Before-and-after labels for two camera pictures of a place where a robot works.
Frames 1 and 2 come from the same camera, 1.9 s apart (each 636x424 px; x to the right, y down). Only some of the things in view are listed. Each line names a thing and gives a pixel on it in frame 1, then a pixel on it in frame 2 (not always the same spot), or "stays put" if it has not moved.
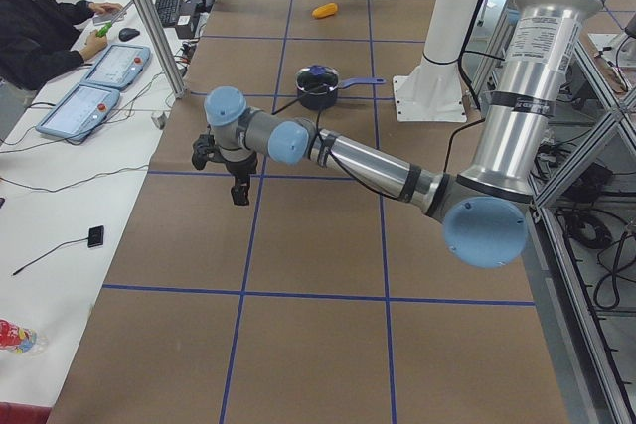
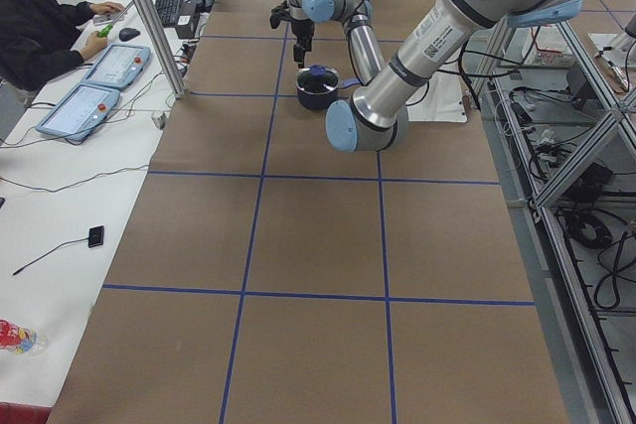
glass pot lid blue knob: [317, 78] stays put
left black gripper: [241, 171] -> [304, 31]
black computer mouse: [127, 34] stays put
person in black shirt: [38, 37] stays put
